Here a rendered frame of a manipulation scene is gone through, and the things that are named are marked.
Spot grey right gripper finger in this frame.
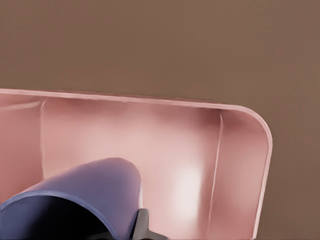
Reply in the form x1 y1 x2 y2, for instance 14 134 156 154
129 208 169 240

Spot purple cup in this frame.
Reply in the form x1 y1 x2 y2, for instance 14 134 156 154
0 157 142 240

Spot pink plastic box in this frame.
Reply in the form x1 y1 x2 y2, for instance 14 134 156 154
0 88 273 240

